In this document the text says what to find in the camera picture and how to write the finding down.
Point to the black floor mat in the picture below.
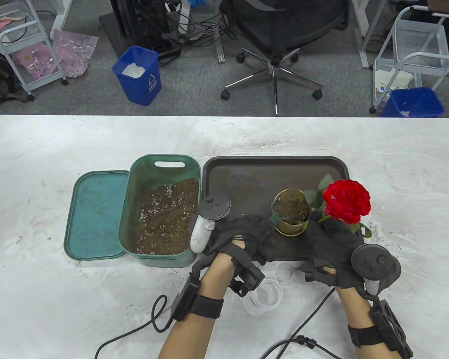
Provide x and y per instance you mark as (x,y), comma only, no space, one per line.
(112,33)

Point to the clear round plastic piece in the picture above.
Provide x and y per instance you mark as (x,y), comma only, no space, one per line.
(286,273)

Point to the black lattice wrist mount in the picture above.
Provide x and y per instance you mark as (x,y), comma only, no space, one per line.
(393,329)

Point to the person's left forearm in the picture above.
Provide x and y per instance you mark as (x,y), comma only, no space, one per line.
(191,329)

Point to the plain blue waste bin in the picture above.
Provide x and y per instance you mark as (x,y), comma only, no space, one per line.
(415,103)

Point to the aluminium rail piece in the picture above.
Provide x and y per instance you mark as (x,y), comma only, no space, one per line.
(220,50)

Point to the green garden trowel scoop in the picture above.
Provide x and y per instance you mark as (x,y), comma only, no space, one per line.
(275,213)

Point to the red artificial rose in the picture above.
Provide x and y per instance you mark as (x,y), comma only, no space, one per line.
(346,200)

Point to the white desk leg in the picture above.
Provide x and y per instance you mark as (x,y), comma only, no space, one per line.
(61,18)
(364,37)

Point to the white power strip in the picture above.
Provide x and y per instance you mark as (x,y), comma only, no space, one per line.
(183,15)

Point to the green plastic storage bin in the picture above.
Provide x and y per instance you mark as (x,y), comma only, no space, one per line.
(146,175)

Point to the black office chair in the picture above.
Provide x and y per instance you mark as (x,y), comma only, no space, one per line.
(284,26)

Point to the grey and white left controller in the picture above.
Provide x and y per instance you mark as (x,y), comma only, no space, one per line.
(200,228)

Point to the white rolling cart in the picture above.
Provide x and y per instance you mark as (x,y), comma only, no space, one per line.
(419,41)
(11,9)

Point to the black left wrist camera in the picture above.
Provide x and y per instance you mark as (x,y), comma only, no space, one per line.
(249,278)

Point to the dark grey right controller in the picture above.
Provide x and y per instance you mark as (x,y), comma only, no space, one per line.
(374,263)

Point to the blue bin with white symbol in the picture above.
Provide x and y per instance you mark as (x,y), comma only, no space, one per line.
(136,88)

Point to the black computer tower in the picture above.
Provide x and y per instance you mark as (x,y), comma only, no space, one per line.
(134,18)

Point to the person's left hand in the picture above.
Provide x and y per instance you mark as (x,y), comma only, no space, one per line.
(247,232)

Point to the pink plastic bag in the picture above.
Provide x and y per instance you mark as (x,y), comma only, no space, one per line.
(75,52)
(35,61)

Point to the black labelled wrist box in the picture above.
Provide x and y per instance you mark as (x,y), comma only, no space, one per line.
(183,301)

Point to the yellow ribbed flower pot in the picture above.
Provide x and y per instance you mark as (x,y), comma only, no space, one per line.
(288,229)

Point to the brown potting mix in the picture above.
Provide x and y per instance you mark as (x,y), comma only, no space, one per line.
(292,205)
(168,220)

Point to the person's right hand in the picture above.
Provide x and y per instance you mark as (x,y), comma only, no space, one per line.
(333,250)

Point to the person's right forearm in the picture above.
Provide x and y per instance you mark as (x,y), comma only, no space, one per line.
(355,306)

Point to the dark brown plastic tray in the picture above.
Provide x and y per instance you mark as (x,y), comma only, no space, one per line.
(247,175)

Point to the white box in cart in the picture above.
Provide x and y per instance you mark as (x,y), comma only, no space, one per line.
(393,80)

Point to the teal plastic bin lid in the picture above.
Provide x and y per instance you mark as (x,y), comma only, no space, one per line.
(95,217)

